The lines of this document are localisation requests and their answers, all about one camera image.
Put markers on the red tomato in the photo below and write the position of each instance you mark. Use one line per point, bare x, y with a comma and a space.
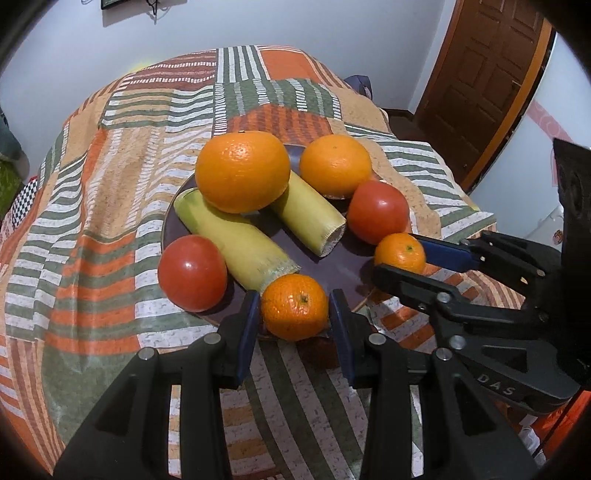
378, 212
193, 272

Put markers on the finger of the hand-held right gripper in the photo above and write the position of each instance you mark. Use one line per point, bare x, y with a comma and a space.
411, 284
443, 254

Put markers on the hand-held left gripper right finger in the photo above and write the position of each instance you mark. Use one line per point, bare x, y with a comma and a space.
342, 337

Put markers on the large orange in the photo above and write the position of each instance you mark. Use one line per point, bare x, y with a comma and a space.
242, 170
336, 164

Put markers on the brown wooden door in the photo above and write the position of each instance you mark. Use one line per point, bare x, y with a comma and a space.
480, 83

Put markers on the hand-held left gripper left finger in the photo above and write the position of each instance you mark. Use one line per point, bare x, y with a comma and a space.
247, 332

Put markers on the black white checkered cloth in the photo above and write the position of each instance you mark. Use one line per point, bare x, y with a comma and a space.
25, 198

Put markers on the small tangerine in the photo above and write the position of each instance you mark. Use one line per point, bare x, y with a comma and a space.
295, 307
399, 253

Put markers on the purple plate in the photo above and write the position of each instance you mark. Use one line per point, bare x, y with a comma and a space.
341, 272

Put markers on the striped patchwork blanket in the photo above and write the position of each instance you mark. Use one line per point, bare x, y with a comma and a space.
115, 184

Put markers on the yellow-green sugarcane piece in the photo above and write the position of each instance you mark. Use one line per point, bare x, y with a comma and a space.
231, 244
304, 212

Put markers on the white wardrobe panel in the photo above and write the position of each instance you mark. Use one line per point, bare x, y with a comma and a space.
521, 175

